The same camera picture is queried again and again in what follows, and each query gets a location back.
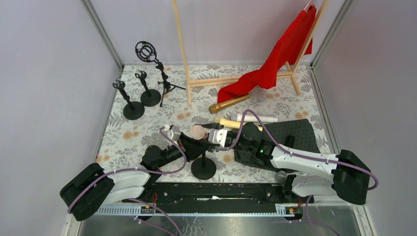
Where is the pink microphone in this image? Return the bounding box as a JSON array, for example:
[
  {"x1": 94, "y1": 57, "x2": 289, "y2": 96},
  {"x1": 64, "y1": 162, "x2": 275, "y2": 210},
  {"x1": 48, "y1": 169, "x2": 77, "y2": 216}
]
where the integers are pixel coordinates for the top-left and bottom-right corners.
[{"x1": 190, "y1": 125, "x2": 207, "y2": 140}]

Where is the black round-base mic stand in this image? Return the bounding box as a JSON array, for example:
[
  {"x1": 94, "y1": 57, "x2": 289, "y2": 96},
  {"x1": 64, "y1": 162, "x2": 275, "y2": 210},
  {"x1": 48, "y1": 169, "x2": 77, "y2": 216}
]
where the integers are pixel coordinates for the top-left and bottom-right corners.
[{"x1": 191, "y1": 151, "x2": 216, "y2": 180}]

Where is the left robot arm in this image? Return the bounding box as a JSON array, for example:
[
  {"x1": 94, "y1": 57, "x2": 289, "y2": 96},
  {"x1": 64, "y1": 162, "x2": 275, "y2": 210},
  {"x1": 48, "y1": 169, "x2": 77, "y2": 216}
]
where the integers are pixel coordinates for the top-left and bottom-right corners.
[{"x1": 59, "y1": 134, "x2": 209, "y2": 221}]

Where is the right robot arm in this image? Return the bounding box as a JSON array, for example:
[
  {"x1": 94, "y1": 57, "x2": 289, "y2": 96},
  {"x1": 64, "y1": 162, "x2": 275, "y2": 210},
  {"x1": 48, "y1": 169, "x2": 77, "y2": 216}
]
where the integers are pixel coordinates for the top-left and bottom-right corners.
[{"x1": 205, "y1": 119, "x2": 371, "y2": 205}]

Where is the cream yellow microphone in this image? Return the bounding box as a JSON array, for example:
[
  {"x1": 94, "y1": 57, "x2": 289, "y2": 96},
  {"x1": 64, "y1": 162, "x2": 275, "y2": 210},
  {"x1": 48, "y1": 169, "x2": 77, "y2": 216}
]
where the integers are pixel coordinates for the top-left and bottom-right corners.
[{"x1": 214, "y1": 118, "x2": 263, "y2": 132}]

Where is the gold microphone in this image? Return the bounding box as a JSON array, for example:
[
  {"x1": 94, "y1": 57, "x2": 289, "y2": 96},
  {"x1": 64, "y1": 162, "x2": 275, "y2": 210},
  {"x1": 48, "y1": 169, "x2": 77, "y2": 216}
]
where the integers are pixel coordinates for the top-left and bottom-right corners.
[{"x1": 208, "y1": 94, "x2": 251, "y2": 114}]

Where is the white microphone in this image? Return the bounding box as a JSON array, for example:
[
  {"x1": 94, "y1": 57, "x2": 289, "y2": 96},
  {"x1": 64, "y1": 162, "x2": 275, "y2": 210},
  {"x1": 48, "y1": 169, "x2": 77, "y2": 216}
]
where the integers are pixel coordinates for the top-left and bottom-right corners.
[{"x1": 230, "y1": 113, "x2": 279, "y2": 123}]

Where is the black cylinder on mat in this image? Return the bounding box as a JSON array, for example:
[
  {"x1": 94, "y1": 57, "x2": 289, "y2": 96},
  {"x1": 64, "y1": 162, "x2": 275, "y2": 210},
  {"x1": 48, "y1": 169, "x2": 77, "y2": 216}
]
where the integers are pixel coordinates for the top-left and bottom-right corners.
[{"x1": 284, "y1": 135, "x2": 295, "y2": 148}]

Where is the dark perforated foam mat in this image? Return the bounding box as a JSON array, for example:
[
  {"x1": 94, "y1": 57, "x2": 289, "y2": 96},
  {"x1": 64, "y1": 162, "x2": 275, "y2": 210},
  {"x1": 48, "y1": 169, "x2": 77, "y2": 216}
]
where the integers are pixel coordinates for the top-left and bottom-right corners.
[{"x1": 234, "y1": 118, "x2": 326, "y2": 173}]

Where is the red cloth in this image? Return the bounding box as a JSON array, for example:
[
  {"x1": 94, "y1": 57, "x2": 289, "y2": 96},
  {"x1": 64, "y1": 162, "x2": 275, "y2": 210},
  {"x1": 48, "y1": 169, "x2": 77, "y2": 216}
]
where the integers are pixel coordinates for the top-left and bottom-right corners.
[{"x1": 217, "y1": 5, "x2": 317, "y2": 103}]

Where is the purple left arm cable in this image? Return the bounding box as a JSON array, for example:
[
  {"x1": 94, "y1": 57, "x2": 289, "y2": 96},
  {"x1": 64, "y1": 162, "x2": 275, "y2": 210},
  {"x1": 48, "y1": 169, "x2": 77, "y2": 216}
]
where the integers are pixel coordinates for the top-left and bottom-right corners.
[{"x1": 67, "y1": 126, "x2": 188, "y2": 215}]

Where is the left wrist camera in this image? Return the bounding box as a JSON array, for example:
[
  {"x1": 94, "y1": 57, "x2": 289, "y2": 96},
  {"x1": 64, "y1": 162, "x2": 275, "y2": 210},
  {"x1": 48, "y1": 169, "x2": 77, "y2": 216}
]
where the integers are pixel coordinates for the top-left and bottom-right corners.
[{"x1": 163, "y1": 124, "x2": 181, "y2": 142}]

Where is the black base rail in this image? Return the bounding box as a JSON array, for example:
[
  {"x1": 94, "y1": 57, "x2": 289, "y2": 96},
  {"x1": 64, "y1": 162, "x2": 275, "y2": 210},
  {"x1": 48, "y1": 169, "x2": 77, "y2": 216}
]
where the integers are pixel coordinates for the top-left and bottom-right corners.
[{"x1": 137, "y1": 182, "x2": 314, "y2": 209}]

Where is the grey slotted cable duct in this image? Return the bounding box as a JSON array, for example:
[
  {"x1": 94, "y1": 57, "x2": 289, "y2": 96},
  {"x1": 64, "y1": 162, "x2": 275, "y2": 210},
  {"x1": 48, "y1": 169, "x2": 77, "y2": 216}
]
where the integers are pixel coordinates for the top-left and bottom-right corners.
[{"x1": 94, "y1": 204, "x2": 302, "y2": 218}]

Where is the wooden rack frame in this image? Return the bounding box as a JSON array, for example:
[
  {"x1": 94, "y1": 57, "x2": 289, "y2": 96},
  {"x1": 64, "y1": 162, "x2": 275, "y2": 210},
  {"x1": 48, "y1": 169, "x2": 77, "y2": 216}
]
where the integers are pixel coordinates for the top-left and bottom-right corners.
[{"x1": 172, "y1": 0, "x2": 330, "y2": 106}]

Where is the black tripod shock-mount stand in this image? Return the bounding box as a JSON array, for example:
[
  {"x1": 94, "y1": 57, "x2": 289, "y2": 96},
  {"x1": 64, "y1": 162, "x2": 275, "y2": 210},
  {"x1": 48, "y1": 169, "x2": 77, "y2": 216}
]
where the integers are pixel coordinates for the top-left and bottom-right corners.
[{"x1": 135, "y1": 41, "x2": 185, "y2": 107}]

